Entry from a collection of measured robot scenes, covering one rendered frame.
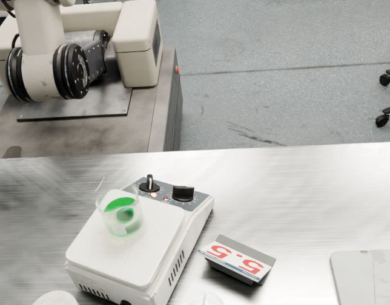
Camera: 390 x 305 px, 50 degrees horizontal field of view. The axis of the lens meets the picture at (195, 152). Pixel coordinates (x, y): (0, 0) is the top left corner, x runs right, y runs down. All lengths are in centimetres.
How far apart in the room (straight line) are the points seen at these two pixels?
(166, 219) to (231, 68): 179
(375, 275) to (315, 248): 8
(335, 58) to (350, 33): 27
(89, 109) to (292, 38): 139
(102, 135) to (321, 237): 95
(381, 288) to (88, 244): 38
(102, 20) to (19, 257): 119
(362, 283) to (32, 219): 50
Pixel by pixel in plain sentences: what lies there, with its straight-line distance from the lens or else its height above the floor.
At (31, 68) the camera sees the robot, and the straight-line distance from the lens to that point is 133.
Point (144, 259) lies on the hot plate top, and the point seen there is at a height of 84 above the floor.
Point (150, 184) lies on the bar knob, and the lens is 62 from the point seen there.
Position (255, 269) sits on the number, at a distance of 58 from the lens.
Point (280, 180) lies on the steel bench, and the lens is 70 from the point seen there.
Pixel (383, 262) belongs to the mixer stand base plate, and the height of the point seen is 76.
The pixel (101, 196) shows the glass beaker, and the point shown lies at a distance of 52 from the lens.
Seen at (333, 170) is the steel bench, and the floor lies 75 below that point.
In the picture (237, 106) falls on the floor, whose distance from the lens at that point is 202.
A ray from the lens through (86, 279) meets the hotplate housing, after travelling 57.
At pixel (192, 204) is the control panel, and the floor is 80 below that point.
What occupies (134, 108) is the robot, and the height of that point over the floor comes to 37.
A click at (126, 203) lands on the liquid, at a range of 53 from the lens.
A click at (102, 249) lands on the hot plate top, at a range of 55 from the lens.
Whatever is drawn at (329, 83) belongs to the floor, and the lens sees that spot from 219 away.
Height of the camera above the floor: 128
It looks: 45 degrees down
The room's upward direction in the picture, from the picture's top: 7 degrees counter-clockwise
